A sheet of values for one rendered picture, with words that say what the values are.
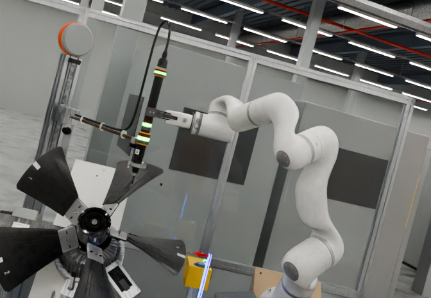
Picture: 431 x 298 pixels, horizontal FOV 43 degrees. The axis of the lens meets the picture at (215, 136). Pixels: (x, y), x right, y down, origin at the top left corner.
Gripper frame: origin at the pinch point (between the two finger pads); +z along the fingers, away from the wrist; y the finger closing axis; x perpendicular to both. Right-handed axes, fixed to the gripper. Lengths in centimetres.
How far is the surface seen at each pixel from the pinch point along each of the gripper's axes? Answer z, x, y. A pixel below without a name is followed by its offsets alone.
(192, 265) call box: -32, -58, 22
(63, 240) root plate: 19, -52, -5
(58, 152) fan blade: 30.1, -23.6, 11.5
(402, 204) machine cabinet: -294, -37, 378
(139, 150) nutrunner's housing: 0.6, -14.5, -1.9
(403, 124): -128, 24, 69
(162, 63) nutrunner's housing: 0.1, 18.0, -1.9
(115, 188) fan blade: 6.3, -32.5, 13.9
